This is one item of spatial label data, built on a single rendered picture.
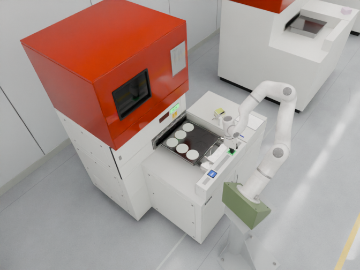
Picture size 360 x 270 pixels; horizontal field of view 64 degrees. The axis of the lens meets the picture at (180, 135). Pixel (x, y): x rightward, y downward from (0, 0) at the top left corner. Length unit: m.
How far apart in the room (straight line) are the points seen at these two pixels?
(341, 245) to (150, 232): 1.80
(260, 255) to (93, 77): 2.14
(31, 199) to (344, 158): 3.56
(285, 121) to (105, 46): 1.23
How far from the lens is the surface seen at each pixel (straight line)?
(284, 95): 1.93
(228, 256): 2.88
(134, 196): 2.63
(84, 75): 1.67
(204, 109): 2.58
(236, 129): 1.99
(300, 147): 3.73
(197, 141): 2.40
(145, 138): 2.27
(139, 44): 1.84
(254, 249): 2.94
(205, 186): 2.08
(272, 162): 1.94
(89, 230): 3.16
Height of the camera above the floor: 2.73
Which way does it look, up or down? 48 degrees down
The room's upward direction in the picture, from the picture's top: 5 degrees counter-clockwise
